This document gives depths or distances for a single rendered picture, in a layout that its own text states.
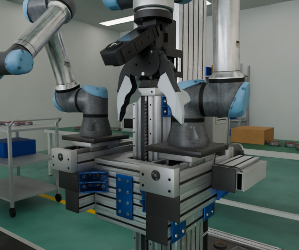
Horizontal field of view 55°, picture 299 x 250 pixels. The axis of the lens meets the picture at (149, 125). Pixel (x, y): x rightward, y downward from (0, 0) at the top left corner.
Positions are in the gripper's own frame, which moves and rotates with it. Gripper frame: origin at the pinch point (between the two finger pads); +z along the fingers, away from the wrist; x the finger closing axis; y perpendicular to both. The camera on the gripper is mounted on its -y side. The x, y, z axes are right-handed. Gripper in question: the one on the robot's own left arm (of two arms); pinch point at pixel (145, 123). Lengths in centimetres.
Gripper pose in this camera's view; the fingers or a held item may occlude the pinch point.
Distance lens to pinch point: 53.2
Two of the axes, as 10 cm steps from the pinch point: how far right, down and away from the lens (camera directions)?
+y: 6.1, -0.6, 7.9
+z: 0.0, 10.0, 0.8
